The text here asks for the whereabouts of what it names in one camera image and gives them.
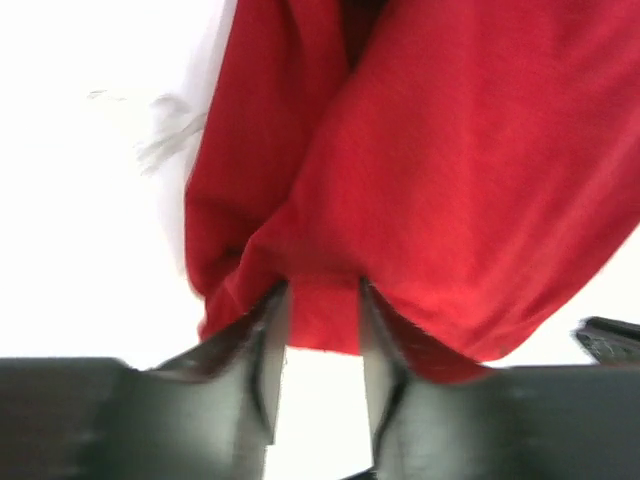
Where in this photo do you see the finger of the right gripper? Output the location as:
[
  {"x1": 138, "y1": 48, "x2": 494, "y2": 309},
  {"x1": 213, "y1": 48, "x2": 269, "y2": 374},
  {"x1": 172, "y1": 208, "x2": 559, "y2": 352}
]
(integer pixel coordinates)
[{"x1": 574, "y1": 316, "x2": 640, "y2": 365}]

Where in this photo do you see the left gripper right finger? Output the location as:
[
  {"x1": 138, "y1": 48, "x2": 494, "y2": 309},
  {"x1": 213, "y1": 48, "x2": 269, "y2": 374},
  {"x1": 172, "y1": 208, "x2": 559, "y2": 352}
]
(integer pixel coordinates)
[{"x1": 359, "y1": 281, "x2": 639, "y2": 480}]

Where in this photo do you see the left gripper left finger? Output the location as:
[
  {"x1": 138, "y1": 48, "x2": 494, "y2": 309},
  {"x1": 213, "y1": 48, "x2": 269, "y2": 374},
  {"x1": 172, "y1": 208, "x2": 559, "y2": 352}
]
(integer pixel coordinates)
[{"x1": 1, "y1": 284, "x2": 290, "y2": 480}]

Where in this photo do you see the dark red t-shirt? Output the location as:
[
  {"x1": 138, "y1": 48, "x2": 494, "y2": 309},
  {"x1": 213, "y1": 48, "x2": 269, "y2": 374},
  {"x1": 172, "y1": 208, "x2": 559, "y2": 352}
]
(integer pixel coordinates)
[{"x1": 185, "y1": 1, "x2": 639, "y2": 361}]

